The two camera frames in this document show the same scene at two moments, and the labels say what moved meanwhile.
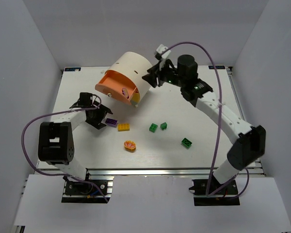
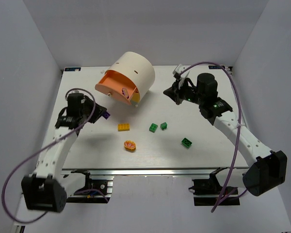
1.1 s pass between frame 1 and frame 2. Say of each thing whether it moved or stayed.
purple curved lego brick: stayed
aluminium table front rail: stayed
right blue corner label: stayed
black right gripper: moved
